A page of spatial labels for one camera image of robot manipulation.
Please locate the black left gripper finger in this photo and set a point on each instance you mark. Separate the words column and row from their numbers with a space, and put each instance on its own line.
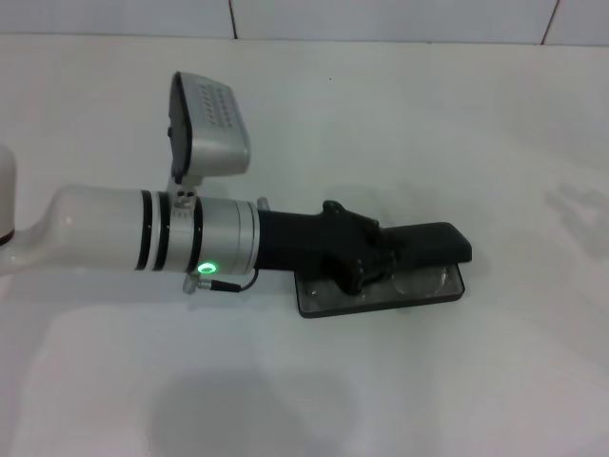
column 378, row 273
column 383, row 247

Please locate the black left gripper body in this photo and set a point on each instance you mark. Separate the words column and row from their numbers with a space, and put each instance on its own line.
column 295, row 240

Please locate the clear white glasses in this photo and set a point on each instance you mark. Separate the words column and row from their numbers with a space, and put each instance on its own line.
column 421, row 281

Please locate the black glasses case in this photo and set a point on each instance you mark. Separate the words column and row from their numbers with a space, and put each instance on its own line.
column 428, row 243

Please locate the silver left wrist stub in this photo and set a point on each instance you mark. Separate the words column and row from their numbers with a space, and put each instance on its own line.
column 264, row 204

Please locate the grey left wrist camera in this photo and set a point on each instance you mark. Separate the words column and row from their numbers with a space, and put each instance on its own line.
column 214, row 138

